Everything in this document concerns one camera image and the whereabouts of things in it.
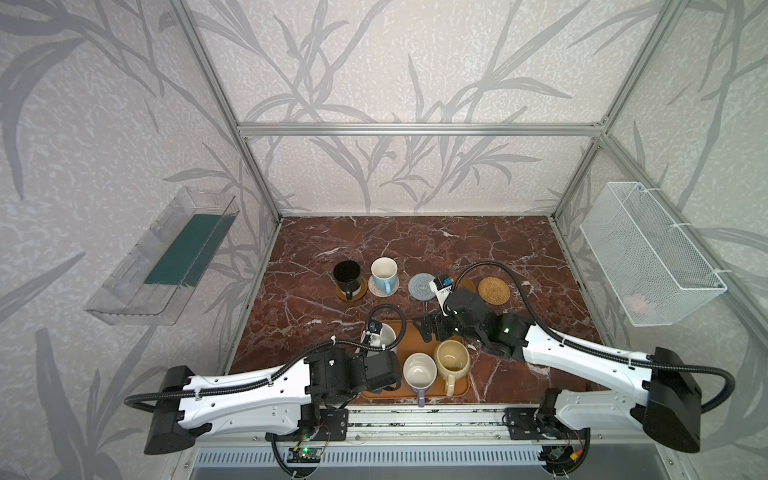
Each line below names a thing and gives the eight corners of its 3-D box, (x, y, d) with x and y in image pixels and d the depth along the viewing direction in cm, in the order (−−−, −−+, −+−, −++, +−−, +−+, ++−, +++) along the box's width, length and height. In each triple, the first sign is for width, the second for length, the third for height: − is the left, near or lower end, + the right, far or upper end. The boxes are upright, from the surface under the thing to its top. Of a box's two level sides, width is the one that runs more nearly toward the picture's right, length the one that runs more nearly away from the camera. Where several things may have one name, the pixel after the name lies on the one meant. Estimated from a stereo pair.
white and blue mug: (372, 303, 97) (369, 286, 89) (374, 274, 105) (372, 256, 97) (397, 303, 97) (396, 286, 89) (397, 274, 105) (396, 256, 97)
